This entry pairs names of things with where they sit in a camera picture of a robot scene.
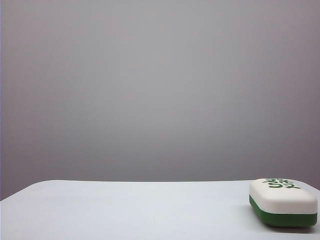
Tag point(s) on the white green foam mahjong tile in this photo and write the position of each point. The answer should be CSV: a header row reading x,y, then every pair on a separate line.
x,y
280,200

